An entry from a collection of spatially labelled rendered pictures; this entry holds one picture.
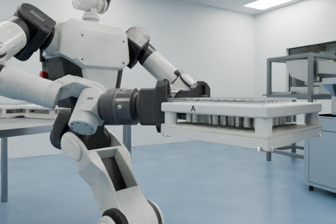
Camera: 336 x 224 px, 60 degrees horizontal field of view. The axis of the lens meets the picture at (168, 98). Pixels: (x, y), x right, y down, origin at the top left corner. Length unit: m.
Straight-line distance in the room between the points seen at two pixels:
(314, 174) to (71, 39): 2.76
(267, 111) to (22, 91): 0.52
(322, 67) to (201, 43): 2.95
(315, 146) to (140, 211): 2.50
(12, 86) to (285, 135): 0.57
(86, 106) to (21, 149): 4.42
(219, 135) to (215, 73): 6.05
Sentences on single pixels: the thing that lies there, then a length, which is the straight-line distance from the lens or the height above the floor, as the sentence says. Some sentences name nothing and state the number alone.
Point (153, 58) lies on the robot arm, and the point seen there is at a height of 1.12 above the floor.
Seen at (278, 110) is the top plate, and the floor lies 0.94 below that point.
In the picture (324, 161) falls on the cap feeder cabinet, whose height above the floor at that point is 0.33.
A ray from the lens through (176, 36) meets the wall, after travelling 6.05.
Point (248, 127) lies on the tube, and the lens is 0.54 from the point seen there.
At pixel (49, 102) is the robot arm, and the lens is 0.72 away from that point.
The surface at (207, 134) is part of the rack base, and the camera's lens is 0.55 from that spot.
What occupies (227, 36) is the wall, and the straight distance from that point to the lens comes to 6.90.
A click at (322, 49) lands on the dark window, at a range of 6.53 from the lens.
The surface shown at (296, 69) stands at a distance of 4.30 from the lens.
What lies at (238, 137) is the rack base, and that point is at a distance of 0.51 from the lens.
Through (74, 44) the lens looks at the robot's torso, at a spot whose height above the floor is 1.13.
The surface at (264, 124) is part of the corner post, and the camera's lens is 0.49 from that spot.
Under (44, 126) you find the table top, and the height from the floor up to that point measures 0.82.
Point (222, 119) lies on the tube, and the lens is 0.57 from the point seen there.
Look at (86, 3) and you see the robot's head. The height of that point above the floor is 1.28.
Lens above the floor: 0.97
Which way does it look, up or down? 1 degrees down
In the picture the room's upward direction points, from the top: straight up
